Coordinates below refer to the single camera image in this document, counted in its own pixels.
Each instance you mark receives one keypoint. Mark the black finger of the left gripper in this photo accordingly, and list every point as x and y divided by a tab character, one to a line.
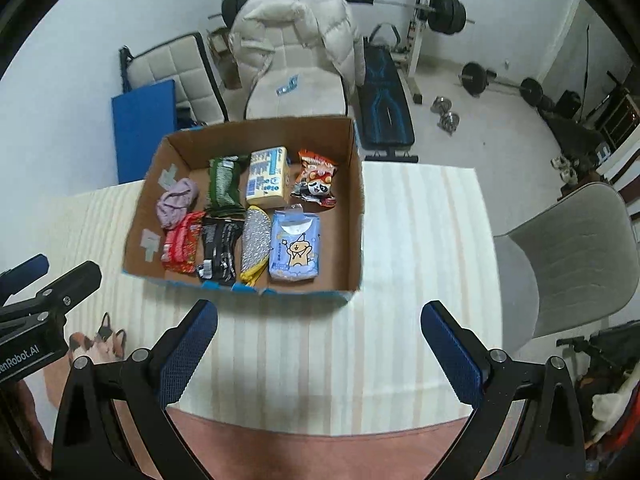
69	290

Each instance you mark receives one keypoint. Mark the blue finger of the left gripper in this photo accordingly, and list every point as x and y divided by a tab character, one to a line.
14	280

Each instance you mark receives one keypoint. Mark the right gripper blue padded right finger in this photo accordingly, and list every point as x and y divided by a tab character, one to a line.
526	411

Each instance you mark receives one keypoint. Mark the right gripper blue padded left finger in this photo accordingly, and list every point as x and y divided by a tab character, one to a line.
90	441

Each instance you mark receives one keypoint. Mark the red snack packet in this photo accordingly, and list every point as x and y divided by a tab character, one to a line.
181	244

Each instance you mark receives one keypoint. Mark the purple grey cloth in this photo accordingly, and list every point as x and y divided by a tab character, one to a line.
175	203

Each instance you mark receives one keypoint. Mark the black striped packet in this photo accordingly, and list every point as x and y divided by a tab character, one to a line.
219	237

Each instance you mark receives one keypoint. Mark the green wet wipes pack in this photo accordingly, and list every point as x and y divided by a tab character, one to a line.
224	198

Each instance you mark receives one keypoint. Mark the silver yellow scrub sponge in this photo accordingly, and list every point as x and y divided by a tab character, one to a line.
256	244

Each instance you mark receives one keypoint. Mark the blue bear tissue pack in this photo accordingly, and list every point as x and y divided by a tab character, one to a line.
294	245

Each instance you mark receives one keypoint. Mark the yellow blue tissue box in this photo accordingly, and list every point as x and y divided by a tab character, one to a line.
268	183

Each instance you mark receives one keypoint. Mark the orange panda snack bag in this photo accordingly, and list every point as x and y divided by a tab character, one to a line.
314	182

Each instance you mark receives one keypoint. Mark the person's left hand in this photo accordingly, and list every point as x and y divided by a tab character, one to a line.
27	420

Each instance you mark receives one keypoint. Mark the cat picture on mat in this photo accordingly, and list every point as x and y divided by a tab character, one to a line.
105	346

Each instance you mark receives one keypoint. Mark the white goose plush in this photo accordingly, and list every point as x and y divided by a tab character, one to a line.
608	408

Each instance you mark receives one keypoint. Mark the striped cream table cloth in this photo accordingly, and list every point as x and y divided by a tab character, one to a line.
332	366

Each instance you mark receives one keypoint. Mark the blue foam mat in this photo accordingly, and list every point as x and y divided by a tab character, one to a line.
141	118

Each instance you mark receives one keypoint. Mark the grey upholstered chair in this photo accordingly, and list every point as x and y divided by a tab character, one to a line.
573	264

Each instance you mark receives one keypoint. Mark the folded white quilted chair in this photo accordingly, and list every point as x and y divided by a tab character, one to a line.
184	61

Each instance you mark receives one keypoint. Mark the small blue packet on chair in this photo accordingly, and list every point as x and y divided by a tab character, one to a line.
290	86

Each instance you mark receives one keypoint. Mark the white padded chair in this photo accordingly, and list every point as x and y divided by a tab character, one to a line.
300	81

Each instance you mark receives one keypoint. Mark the black blue weight bench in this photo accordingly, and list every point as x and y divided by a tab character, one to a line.
385	130

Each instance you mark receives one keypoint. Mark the white puffer jacket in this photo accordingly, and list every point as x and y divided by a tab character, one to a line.
329	24

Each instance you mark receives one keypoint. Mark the barbell on floor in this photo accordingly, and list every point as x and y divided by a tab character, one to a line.
476	79

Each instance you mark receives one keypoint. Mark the barbell on rack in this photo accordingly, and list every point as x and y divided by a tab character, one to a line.
446	17

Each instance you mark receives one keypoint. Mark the white barbell rack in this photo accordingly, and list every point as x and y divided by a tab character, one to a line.
407	56

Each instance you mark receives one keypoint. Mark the black scooter handlebar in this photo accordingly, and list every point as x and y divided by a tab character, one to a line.
615	349

